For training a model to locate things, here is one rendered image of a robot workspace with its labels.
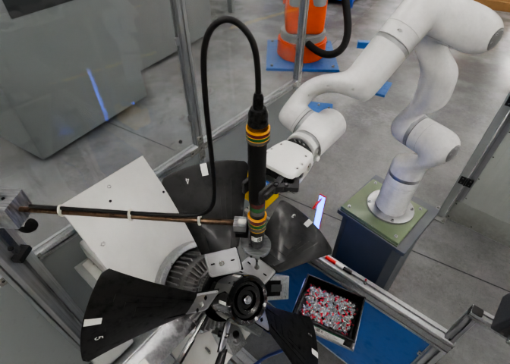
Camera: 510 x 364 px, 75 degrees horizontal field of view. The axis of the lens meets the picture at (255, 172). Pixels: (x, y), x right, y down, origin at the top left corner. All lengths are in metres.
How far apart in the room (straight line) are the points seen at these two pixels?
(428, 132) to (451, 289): 1.53
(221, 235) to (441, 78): 0.74
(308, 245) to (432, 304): 1.54
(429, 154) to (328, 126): 0.48
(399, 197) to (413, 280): 1.20
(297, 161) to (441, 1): 0.47
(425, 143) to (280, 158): 0.62
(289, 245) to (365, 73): 0.51
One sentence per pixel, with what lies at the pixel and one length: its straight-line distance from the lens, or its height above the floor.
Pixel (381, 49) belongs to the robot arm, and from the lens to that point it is 0.84.
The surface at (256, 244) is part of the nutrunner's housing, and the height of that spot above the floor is 1.33.
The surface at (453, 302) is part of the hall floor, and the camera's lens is 2.53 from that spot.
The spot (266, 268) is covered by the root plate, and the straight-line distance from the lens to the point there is 0.95.
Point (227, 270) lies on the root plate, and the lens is 0.88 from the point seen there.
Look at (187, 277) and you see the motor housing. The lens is 0.95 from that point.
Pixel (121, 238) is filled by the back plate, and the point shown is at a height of 1.24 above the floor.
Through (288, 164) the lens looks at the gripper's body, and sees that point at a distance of 0.71.
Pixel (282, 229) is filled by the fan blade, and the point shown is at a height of 1.18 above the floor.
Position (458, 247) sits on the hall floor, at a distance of 2.81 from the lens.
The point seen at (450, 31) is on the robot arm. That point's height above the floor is 1.71.
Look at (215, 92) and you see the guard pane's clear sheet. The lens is 1.60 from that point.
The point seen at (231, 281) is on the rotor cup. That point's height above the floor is 1.26.
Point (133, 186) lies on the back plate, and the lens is 1.02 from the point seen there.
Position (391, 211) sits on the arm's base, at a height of 0.99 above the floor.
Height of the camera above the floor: 2.00
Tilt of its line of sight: 43 degrees down
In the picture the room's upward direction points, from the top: straight up
